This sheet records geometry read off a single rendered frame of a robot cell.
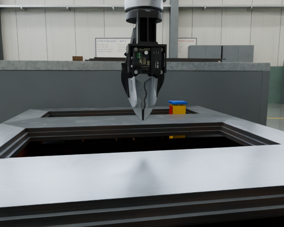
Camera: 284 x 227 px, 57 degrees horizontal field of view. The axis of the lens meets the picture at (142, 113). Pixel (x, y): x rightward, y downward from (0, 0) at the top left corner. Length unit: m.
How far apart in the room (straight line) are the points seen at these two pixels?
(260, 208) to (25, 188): 0.29
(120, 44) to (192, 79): 8.17
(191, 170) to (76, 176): 0.17
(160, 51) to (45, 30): 9.56
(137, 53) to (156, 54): 0.03
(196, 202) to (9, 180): 0.25
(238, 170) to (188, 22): 9.23
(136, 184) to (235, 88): 1.07
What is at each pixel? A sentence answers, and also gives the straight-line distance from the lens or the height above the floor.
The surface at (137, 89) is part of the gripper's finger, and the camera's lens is 0.55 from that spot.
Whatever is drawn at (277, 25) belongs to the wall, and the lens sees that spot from 10.50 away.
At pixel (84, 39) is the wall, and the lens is 9.60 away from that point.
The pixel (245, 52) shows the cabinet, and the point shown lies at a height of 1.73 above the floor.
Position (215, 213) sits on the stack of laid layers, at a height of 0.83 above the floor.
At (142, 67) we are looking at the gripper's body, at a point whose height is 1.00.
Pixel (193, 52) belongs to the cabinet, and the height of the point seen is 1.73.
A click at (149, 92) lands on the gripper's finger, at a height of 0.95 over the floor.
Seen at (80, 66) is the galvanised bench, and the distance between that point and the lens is 1.19.
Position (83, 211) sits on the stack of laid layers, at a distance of 0.32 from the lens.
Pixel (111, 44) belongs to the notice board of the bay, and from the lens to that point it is 9.40.
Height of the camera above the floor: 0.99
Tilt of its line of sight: 8 degrees down
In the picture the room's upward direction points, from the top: straight up
